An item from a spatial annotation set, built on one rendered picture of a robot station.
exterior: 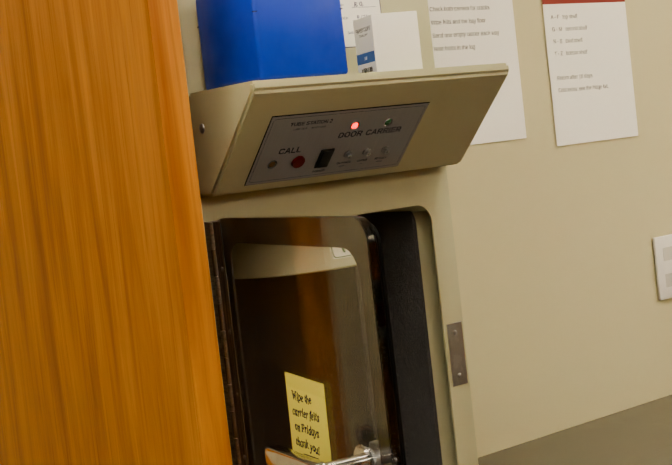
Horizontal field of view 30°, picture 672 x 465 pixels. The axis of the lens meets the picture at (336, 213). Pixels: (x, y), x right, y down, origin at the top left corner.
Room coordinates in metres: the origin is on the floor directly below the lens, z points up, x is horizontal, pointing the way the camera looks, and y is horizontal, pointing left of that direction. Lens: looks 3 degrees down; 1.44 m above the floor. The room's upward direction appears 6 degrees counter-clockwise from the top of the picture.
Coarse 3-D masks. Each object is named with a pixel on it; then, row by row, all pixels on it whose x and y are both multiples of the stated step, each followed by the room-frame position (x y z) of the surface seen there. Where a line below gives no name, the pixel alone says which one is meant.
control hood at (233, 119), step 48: (192, 96) 1.19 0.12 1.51; (240, 96) 1.13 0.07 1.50; (288, 96) 1.14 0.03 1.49; (336, 96) 1.18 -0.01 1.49; (384, 96) 1.22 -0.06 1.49; (432, 96) 1.26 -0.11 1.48; (480, 96) 1.30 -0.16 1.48; (240, 144) 1.15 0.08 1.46; (432, 144) 1.32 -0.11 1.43; (240, 192) 1.20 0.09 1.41
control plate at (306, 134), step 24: (288, 120) 1.16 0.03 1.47; (312, 120) 1.18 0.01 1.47; (336, 120) 1.20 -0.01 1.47; (360, 120) 1.22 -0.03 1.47; (384, 120) 1.24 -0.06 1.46; (408, 120) 1.26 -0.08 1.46; (264, 144) 1.17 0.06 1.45; (288, 144) 1.19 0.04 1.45; (312, 144) 1.21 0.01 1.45; (336, 144) 1.23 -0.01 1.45; (360, 144) 1.25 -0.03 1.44; (384, 144) 1.27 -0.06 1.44; (408, 144) 1.29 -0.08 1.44; (264, 168) 1.19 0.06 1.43; (288, 168) 1.21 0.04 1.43; (312, 168) 1.23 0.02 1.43; (336, 168) 1.25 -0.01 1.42; (360, 168) 1.28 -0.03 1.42
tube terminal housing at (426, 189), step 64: (192, 0) 1.21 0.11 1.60; (384, 0) 1.36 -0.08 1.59; (192, 64) 1.21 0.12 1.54; (256, 192) 1.24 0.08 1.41; (320, 192) 1.29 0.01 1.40; (384, 192) 1.34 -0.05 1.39; (448, 192) 1.39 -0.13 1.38; (448, 256) 1.39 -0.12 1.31; (448, 320) 1.38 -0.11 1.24; (448, 384) 1.41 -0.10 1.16; (448, 448) 1.40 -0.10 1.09
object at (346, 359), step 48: (240, 240) 1.14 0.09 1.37; (288, 240) 1.04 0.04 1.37; (336, 240) 0.96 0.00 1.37; (240, 288) 1.15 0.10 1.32; (288, 288) 1.05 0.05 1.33; (336, 288) 0.97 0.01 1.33; (240, 336) 1.16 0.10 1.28; (288, 336) 1.06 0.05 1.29; (336, 336) 0.98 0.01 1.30; (384, 336) 0.92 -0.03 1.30; (240, 384) 1.17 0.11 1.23; (336, 384) 0.99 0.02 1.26; (384, 384) 0.92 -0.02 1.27; (288, 432) 1.09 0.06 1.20; (336, 432) 1.00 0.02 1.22; (384, 432) 0.93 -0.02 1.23
